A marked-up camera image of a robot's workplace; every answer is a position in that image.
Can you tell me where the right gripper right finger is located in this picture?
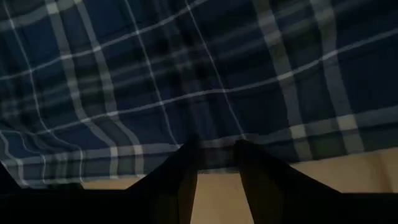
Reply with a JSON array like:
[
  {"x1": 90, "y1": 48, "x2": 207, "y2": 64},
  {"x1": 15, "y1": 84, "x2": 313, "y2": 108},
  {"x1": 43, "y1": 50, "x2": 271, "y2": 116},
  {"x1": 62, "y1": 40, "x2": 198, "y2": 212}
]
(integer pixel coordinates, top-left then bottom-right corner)
[{"x1": 233, "y1": 139, "x2": 398, "y2": 224}]

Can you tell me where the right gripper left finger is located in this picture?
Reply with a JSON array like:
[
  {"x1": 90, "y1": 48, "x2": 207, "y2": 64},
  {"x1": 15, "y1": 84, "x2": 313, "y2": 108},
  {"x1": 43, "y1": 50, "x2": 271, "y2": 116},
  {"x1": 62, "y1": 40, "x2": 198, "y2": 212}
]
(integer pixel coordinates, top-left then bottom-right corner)
[{"x1": 0, "y1": 135, "x2": 200, "y2": 224}]

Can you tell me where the blue plaid garment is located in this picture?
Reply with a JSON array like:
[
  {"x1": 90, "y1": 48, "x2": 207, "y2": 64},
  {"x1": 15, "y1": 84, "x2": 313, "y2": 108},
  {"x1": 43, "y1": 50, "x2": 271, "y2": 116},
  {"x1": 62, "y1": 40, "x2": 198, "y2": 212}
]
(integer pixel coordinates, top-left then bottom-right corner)
[{"x1": 0, "y1": 0, "x2": 398, "y2": 190}]

